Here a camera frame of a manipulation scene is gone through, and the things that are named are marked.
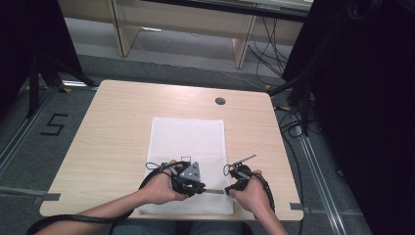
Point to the white towel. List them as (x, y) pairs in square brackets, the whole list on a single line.
[(189, 137)]

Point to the light wooden desk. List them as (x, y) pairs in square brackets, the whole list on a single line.
[(182, 16)]

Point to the black metal stand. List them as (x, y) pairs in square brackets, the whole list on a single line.
[(305, 107), (34, 84)]

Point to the small grey tape piece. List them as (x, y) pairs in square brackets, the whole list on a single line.
[(296, 206)]

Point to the grey tape strip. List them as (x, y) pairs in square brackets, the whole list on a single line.
[(29, 194)]

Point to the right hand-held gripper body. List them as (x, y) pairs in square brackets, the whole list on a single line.
[(241, 173)]

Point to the black curtain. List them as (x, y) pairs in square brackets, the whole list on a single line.
[(365, 98), (29, 42)]

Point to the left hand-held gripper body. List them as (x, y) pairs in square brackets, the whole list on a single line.
[(191, 173)]

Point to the person's right hand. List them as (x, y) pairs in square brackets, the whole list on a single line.
[(251, 196)]

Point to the person's legs in jeans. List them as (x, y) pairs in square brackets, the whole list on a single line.
[(182, 227)]

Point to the person's left hand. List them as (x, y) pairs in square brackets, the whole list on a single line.
[(161, 189)]

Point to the metal floor rail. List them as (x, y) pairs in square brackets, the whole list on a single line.
[(321, 182), (24, 130)]

